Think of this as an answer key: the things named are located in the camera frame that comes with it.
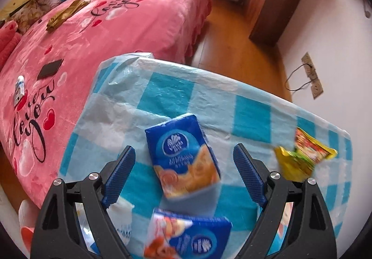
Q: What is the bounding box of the dark hanging cable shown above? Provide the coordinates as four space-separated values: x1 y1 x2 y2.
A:
360 0 371 18

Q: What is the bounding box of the beige floral cushion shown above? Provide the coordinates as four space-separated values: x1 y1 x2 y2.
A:
12 0 48 34

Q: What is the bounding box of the gold cloth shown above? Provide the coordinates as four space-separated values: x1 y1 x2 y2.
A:
46 0 91 32

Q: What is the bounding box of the blue checkered tablecloth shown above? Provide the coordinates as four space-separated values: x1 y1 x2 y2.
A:
60 52 353 259

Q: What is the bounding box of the pink bed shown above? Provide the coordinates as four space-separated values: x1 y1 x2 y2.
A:
0 0 213 210

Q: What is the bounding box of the plain pink pillow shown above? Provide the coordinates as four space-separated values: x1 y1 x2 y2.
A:
0 34 21 66

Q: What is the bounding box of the black phone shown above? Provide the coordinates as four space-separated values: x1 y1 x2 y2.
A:
37 58 64 80

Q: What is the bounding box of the yellow snack packet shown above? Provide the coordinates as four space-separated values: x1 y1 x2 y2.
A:
275 127 338 182

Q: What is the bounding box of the brown wooden cabinet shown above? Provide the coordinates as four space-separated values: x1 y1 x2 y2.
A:
242 0 311 47

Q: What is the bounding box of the pink heart print pillow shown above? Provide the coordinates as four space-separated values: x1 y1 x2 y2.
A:
0 20 18 44

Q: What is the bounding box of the wall socket strip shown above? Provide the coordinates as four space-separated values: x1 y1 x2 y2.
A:
301 52 324 100

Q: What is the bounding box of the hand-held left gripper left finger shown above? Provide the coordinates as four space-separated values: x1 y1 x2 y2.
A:
30 145 136 259

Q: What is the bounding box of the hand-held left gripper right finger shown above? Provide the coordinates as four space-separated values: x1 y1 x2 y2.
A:
233 143 338 259

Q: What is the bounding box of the white yogurt bottle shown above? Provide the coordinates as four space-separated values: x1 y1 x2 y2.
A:
106 198 136 246

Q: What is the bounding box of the cartoon wet wipes pack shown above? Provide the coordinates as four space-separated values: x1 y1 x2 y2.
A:
269 202 294 251

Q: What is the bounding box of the blue tissue packet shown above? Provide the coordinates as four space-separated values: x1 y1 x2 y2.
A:
145 114 222 198
144 208 233 259

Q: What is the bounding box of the small white tube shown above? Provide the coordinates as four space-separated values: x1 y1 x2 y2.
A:
14 75 26 108

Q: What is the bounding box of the black power cable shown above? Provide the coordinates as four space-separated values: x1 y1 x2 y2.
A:
284 64 314 92

